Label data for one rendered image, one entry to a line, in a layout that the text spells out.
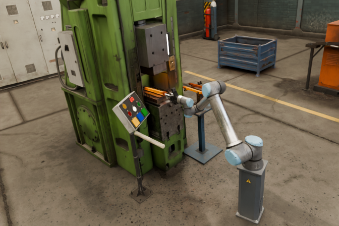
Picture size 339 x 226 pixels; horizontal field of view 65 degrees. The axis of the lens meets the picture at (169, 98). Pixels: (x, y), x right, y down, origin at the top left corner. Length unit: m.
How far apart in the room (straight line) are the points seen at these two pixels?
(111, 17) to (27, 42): 5.24
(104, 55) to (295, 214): 2.54
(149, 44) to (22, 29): 5.30
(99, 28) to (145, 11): 0.52
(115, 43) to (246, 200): 1.95
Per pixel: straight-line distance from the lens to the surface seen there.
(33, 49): 7.77
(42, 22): 7.75
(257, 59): 6.29
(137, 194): 3.16
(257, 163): 2.49
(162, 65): 2.91
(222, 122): 2.30
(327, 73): 5.67
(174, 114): 3.14
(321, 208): 3.20
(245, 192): 2.69
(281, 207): 3.09
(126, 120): 2.44
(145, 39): 2.71
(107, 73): 3.08
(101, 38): 2.99
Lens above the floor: 2.18
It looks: 24 degrees down
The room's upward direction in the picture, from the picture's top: 5 degrees counter-clockwise
